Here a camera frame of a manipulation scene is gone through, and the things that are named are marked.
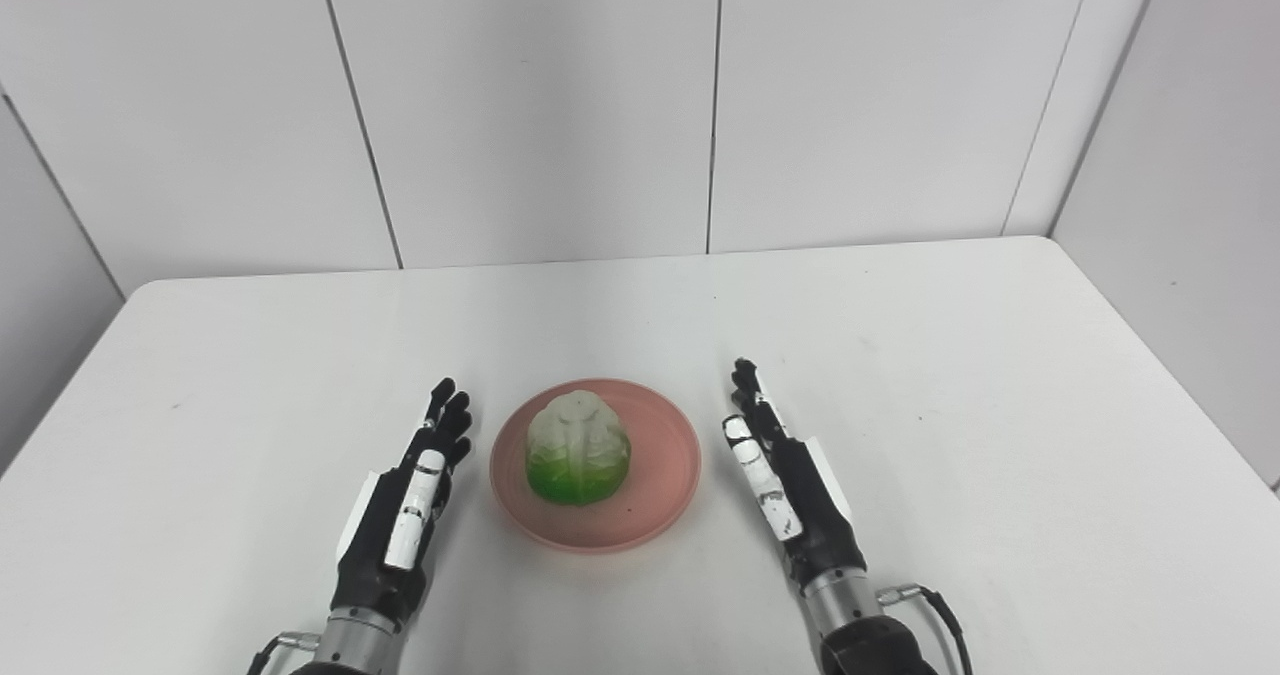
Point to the pink round plate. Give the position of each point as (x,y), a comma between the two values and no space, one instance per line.
(660,465)

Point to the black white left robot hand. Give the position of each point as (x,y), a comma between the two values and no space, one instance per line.
(385,555)

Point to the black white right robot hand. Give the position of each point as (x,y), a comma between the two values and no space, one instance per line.
(815,515)

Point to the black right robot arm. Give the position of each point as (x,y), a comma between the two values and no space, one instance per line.
(860,635)

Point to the green white toy cabbage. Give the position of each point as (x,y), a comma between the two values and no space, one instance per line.
(578,450)

